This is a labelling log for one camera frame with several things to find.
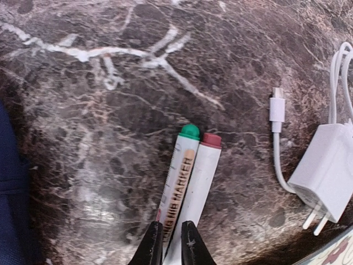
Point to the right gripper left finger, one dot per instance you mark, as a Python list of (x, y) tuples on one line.
[(150, 249)]

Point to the floral square plate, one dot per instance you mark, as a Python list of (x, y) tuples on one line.
[(337, 251)]

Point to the navy blue student backpack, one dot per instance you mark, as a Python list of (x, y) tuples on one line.
[(17, 243)]

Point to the white USB charger block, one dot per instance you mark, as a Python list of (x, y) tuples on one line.
[(323, 177)]

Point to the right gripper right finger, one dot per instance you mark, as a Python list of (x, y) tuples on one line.
[(193, 248)]

